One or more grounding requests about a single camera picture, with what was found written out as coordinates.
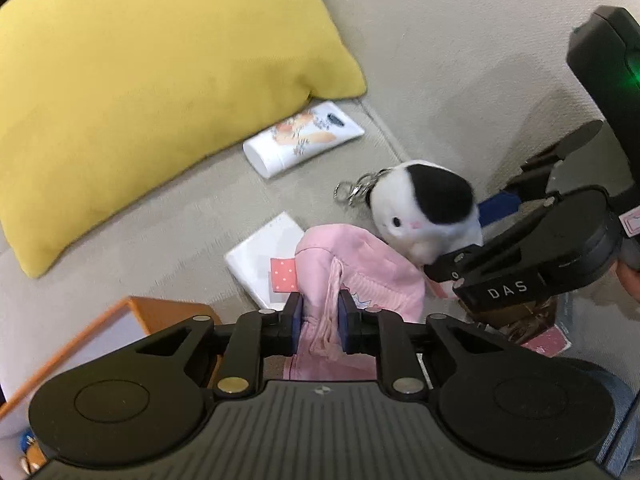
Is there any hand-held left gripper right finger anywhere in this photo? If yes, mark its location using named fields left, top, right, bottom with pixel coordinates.
left=337, top=292, right=482, bottom=397

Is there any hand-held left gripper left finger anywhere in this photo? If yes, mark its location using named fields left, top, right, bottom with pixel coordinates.
left=132, top=292, right=304, bottom=397

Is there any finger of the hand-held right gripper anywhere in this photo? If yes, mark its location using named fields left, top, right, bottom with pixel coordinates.
left=424, top=186, right=608, bottom=322
left=477, top=120, right=607, bottom=227

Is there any pink fabric pouch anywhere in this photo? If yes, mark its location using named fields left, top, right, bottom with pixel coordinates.
left=270, top=224, right=426, bottom=382

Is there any black and white plush keychain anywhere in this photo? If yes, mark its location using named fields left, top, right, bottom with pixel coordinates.
left=334, top=160, right=485, bottom=301

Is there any long white box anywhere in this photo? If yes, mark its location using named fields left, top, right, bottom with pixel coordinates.
left=225, top=211, right=306, bottom=311

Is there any orange storage box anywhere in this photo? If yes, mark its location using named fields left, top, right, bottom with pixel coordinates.
left=0, top=296, right=223, bottom=443

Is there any person's right hand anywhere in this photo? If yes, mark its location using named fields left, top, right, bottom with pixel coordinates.
left=616, top=255, right=640, bottom=304

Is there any brown and pink printed packet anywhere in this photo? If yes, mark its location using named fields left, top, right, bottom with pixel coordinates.
left=462, top=295, right=572, bottom=358

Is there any person's denim leg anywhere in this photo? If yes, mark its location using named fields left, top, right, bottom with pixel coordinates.
left=550, top=357, right=640, bottom=477

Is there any white printed cream tube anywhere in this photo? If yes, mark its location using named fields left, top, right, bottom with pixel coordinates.
left=243, top=101, right=365, bottom=179

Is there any yellow pillow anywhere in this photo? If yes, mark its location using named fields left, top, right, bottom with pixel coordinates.
left=0, top=0, right=367, bottom=279

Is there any colourful knitted doll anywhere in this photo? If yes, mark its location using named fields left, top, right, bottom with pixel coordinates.
left=18, top=432, right=48, bottom=476

